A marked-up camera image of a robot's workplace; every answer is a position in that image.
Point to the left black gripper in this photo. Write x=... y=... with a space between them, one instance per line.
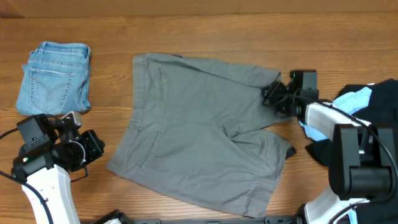
x=96 y=147

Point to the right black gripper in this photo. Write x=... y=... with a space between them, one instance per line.
x=275 y=91

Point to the grey shorts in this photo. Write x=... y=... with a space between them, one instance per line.
x=198 y=133

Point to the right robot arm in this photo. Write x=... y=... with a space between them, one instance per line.
x=363 y=167

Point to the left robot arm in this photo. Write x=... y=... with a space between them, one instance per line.
x=47 y=186

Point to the light blue shirt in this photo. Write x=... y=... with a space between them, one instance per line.
x=349 y=102

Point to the folded blue jeans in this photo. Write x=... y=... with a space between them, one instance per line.
x=56 y=80

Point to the black garment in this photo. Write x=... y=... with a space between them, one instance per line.
x=382 y=109

